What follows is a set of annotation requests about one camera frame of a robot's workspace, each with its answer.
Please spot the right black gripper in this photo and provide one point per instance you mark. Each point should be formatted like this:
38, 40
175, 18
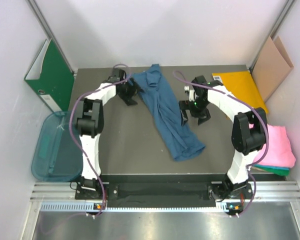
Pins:
184, 105

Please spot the right aluminium corner post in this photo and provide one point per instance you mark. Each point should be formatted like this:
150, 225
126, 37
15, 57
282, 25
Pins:
283, 14

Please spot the pink folded t shirt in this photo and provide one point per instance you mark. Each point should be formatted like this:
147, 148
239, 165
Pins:
279, 153

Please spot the blue t shirt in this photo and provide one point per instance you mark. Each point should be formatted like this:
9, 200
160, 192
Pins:
163, 105

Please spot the teal transparent plastic bin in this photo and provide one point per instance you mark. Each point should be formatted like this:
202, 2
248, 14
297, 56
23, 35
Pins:
57, 158

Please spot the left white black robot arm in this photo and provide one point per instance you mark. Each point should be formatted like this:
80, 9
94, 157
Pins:
88, 118

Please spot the green ring binder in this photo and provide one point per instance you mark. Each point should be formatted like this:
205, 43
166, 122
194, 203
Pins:
50, 77

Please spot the aluminium front rail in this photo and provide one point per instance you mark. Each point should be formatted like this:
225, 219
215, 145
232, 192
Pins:
272, 213

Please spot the aluminium corner post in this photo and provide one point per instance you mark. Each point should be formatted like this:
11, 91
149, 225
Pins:
34, 7
283, 14

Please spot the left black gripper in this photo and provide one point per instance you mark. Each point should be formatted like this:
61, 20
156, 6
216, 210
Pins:
128, 99

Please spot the green folded t shirt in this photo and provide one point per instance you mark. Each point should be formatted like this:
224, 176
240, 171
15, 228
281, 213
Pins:
277, 171

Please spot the brown cardboard folder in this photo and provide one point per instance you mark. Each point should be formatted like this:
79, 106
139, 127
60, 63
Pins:
272, 67

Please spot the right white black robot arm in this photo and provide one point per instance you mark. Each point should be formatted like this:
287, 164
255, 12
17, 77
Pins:
249, 128

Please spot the yellow padded envelope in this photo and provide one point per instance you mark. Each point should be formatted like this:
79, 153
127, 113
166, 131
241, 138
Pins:
242, 86

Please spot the grey slotted cable duct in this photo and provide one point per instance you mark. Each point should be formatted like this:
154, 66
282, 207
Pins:
92, 207

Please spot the left aluminium corner post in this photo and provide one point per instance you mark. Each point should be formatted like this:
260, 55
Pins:
34, 7

